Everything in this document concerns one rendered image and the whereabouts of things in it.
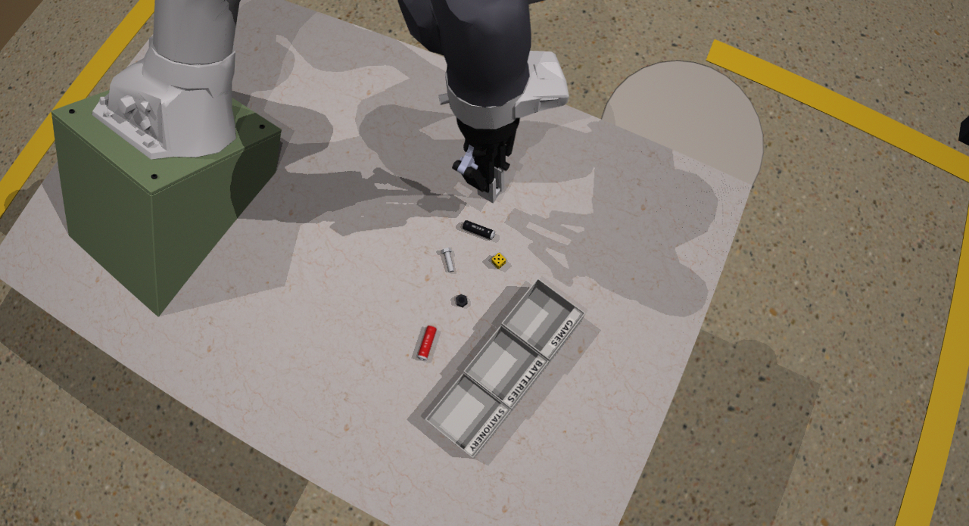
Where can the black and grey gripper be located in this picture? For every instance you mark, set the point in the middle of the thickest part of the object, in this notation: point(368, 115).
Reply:
point(485, 142)

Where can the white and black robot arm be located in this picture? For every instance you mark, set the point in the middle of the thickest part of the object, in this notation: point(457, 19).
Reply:
point(180, 94)

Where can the black aa battery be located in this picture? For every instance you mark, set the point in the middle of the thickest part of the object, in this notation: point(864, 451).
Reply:
point(479, 230)

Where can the red aa battery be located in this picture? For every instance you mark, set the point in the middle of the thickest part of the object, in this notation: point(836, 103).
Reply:
point(427, 342)

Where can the grey metal bolt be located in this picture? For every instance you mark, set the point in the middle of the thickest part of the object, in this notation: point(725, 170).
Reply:
point(446, 252)

